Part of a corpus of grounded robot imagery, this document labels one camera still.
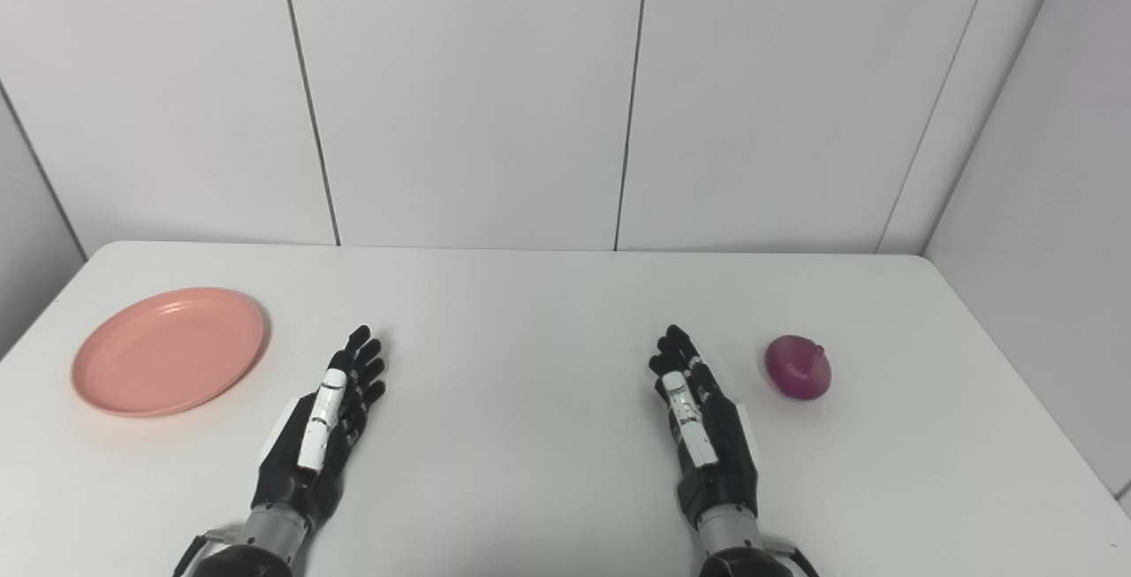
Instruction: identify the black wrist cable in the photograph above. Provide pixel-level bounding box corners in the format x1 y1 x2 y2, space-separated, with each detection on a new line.
173 529 241 577
760 536 819 577

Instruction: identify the pink round plate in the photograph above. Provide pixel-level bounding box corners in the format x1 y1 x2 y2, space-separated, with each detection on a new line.
72 287 266 419

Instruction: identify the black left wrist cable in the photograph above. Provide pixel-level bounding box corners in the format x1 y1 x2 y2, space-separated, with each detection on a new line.
173 529 241 577

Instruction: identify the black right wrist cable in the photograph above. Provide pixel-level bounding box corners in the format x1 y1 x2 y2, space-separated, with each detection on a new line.
760 536 819 577

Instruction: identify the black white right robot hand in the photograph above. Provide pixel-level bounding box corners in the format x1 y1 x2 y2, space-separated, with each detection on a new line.
648 324 759 532

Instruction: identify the purple red onion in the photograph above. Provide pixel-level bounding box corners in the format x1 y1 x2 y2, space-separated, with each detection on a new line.
764 335 833 401

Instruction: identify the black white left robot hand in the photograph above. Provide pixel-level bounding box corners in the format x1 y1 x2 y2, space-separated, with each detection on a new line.
251 324 388 532

